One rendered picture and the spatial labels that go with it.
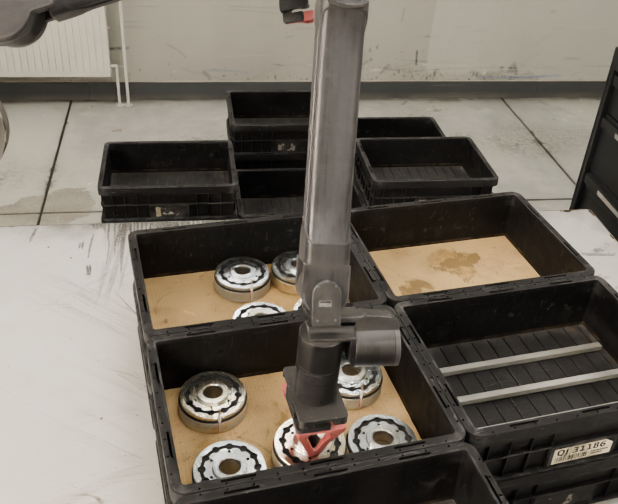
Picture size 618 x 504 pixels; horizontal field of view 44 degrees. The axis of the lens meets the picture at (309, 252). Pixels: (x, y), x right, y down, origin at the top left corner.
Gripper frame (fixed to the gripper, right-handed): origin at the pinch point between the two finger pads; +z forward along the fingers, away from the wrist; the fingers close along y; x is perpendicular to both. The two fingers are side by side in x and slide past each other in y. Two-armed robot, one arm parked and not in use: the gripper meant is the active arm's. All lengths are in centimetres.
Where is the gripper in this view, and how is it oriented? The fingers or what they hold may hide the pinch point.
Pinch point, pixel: (309, 437)
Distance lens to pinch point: 109.4
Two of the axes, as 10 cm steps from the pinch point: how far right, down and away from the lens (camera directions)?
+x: -9.7, 0.8, -2.5
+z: -0.8, 8.1, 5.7
